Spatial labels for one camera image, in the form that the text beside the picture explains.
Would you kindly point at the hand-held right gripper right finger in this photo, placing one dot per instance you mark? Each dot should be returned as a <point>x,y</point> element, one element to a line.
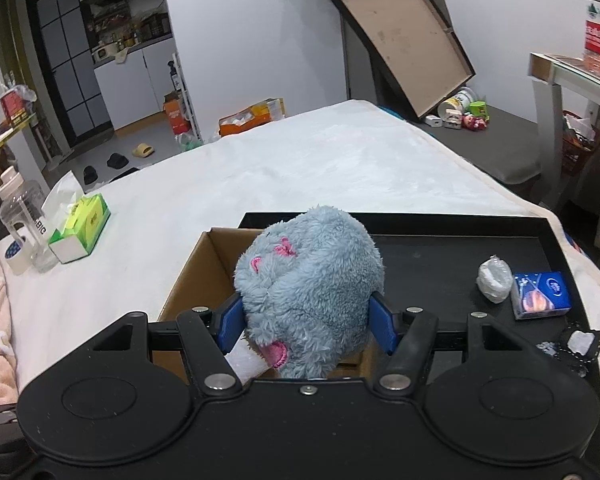
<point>382,322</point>

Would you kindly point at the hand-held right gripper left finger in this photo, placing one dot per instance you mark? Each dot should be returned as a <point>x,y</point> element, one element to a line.
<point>230,322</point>

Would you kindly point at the brown cardboard box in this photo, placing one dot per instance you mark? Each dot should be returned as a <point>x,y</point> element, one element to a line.
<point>200,270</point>

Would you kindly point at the black shallow tray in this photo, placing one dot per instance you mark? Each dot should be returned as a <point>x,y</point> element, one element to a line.
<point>430,260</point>

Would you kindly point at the grey-blue plush toy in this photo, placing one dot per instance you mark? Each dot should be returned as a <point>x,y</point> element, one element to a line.
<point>310,280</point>

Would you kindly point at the white plastic bag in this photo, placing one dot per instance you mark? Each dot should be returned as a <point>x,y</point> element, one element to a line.
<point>495,280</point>

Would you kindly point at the white packet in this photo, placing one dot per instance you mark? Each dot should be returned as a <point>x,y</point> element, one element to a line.
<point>247,361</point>

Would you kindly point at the blue tissue packet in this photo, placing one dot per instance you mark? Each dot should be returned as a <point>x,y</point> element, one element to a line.
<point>540,294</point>

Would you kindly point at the green tissue box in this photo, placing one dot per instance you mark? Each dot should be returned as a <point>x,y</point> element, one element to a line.
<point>80,227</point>

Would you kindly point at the white tape roll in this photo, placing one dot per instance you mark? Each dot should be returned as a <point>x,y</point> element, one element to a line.
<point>16,255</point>

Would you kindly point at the green plastic bag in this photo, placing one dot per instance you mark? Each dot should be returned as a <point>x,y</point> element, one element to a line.
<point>189,141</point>

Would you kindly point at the yellow slipper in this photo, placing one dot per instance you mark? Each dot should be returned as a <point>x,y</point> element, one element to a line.
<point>142,150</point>

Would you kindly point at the black slipper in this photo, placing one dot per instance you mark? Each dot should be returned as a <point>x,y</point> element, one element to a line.
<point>116,161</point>
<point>90,175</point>

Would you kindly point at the white charger plug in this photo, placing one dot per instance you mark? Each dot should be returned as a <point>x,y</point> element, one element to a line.
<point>434,121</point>

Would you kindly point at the orange yellow flat box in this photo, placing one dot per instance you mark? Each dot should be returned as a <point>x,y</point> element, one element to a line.
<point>252,115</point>

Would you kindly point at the grey padded bench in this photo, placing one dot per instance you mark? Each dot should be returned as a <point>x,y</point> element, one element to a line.
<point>500,145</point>

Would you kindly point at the orange open carton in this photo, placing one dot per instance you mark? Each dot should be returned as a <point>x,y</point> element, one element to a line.
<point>176,112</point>

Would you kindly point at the red small toy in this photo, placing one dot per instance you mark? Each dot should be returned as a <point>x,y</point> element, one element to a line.
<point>472,122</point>

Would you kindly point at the clear plastic water jug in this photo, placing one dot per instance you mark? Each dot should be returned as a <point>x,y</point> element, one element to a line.
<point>22,215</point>

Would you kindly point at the green small cup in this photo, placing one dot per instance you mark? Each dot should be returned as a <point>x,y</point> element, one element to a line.
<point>478,109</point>

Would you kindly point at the white round can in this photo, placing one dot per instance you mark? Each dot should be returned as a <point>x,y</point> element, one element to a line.
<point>460,100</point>

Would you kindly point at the white narrow rack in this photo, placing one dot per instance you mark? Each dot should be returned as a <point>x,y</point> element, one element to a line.
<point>185,90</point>

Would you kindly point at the white kitchen cabinet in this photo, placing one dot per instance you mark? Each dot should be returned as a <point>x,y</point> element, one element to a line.
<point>130,80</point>

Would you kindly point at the red plastic basket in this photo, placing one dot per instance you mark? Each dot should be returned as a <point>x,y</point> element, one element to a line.
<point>580,145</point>

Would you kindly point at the large black box lid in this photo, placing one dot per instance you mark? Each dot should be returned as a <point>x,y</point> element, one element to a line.
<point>405,35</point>

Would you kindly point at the yellow low table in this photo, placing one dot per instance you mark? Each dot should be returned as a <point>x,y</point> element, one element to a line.
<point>0,137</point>

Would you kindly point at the white side table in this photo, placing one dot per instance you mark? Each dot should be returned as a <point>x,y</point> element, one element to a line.
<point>555,80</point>

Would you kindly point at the red snack bag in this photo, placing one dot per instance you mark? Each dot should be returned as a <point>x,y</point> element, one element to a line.
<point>15,105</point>

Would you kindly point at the black framed glass door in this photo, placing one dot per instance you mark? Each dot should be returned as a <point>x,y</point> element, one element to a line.
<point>67,55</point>

